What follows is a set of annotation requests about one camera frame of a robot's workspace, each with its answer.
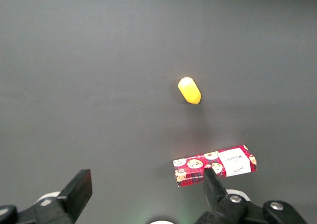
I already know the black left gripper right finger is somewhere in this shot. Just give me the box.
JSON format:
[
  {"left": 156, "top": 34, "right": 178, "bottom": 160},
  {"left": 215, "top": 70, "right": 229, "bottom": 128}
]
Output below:
[{"left": 195, "top": 168, "right": 249, "bottom": 224}]

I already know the red plaid cookie box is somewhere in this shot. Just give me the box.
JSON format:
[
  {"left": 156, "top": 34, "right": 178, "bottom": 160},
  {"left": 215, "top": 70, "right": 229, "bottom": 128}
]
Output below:
[{"left": 172, "top": 145, "right": 258, "bottom": 188}]

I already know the yellow toy fruit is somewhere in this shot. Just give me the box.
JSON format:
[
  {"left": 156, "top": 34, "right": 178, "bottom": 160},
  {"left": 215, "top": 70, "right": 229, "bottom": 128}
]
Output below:
[{"left": 177, "top": 76, "right": 202, "bottom": 106}]

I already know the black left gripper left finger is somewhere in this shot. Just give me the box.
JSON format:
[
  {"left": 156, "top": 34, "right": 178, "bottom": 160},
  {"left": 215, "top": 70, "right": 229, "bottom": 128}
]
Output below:
[{"left": 33, "top": 169, "right": 93, "bottom": 224}]

